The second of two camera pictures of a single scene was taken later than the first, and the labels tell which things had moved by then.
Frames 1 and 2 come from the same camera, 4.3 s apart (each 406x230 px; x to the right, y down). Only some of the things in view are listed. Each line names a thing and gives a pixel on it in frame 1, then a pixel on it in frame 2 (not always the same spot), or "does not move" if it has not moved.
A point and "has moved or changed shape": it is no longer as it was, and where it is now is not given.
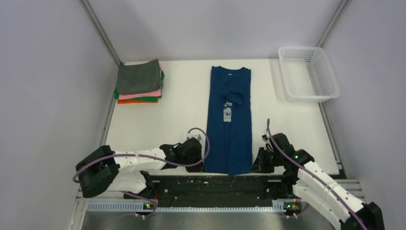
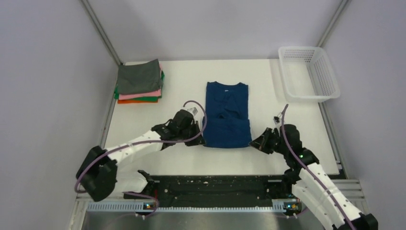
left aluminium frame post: x=100 y=29 does not move
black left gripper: x=198 y=168 → x=199 y=141
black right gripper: x=259 y=165 → x=261 y=143
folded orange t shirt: x=122 y=101 does not move
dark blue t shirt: x=229 y=147 has moved or changed shape
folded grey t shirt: x=139 y=77 does not move
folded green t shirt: x=151 y=99 does not move
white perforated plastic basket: x=307 y=75 does not move
